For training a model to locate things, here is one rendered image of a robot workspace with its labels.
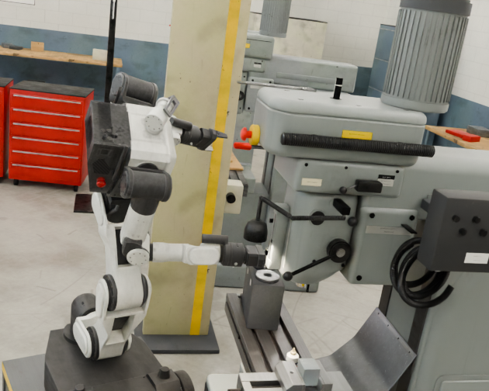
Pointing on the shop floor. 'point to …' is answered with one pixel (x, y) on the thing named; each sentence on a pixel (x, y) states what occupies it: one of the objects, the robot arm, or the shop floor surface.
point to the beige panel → (195, 169)
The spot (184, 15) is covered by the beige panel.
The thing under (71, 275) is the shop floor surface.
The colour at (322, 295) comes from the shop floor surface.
